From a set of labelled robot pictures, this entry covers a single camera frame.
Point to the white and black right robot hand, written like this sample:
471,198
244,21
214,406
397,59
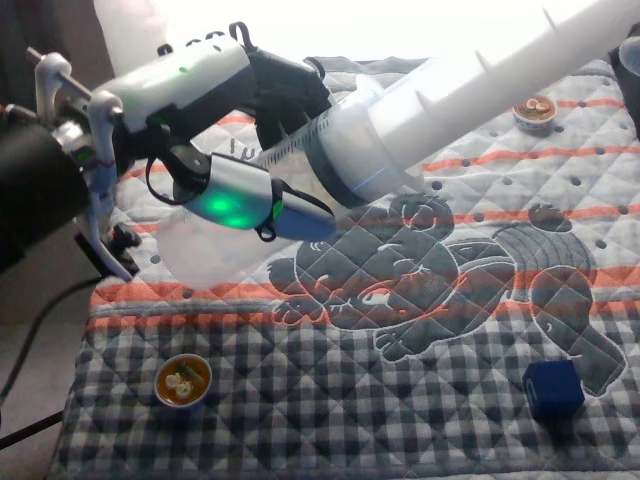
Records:
631,75

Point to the large white plastic syringe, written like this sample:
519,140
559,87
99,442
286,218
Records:
380,135

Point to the toy bowl with egg noodles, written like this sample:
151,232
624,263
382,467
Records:
534,112

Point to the blue toy cube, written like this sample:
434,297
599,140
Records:
554,391

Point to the grey quilt with printed bear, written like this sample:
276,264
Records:
350,400

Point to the toy bowl with orange soup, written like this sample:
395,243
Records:
182,382

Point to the black clamp mount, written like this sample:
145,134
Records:
122,240

